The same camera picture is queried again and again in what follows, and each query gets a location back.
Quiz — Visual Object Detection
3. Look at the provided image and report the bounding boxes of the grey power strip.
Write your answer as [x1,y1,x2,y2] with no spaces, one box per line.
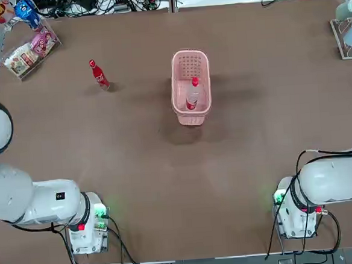
[113,1,138,13]

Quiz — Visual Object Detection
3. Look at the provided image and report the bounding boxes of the pale green bottle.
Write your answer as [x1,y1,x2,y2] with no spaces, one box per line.
[335,0,352,22]

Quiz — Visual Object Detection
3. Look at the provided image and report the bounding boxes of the blue biscuit packet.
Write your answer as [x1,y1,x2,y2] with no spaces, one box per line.
[14,0,43,31]

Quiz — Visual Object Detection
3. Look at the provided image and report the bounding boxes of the white wire rack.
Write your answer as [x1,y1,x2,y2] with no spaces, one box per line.
[329,16,352,62]

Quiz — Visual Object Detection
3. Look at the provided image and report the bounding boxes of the clear water bottle red cap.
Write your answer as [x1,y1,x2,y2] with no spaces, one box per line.
[184,77,202,112]

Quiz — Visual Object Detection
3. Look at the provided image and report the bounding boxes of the black base power cable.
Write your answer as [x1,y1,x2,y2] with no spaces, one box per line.
[260,187,294,261]
[51,225,111,264]
[105,222,175,264]
[104,214,127,264]
[320,209,344,254]

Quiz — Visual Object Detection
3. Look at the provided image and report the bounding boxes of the pink plastic basket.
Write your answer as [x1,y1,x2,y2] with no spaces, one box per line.
[168,48,215,128]

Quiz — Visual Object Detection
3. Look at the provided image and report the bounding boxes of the beige printed snack packet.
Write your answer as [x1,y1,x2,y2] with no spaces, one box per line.
[3,44,42,76]

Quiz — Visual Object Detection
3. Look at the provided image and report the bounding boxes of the clear acrylic shelf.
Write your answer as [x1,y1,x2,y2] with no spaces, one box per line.
[0,17,64,83]

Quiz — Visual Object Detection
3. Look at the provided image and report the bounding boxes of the pink snack packet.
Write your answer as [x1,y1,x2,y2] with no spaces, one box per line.
[30,30,58,55]

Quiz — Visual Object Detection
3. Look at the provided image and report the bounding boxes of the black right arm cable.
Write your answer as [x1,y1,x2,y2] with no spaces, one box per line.
[288,146,352,214]

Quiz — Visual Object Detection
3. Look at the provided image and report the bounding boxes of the red cola bottle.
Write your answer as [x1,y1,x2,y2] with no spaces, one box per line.
[88,58,111,93]

